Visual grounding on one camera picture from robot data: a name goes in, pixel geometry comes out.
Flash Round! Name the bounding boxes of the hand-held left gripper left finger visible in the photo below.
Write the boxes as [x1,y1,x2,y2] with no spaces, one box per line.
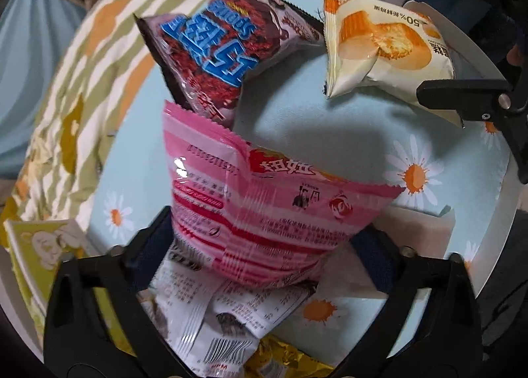
[43,207,178,378]

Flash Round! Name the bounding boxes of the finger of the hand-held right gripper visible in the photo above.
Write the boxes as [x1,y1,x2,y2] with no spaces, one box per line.
[406,0,528,74]
[416,79,528,185]

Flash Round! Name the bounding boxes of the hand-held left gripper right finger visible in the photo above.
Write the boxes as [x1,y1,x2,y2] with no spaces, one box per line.
[330,225,483,378]

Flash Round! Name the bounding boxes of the cream orange cake packet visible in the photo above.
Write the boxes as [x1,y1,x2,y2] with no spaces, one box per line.
[322,0,510,129]

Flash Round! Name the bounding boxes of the pink striped snack packet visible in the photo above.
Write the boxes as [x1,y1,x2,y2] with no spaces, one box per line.
[163,100,407,290]

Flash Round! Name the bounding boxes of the green cardboard box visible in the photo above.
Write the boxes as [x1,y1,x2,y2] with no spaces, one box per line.
[3,219,133,362]

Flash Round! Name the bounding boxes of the white barcode snack packet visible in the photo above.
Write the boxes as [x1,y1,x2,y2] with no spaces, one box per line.
[152,254,260,378]

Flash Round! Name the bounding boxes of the white face print snack packet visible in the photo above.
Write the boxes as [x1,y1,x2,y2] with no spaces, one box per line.
[214,283,318,339]

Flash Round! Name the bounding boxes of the gold foil snack packet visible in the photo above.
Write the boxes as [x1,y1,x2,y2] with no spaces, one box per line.
[243,334,335,378]

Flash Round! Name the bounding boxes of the green striped floral blanket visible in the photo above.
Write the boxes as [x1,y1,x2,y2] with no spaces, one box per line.
[8,0,314,234]

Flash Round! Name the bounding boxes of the brown chocolate snack packet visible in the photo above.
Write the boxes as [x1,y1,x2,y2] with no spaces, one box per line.
[134,0,326,129]

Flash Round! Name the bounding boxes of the light blue cloth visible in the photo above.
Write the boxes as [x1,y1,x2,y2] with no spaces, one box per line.
[0,0,89,181]

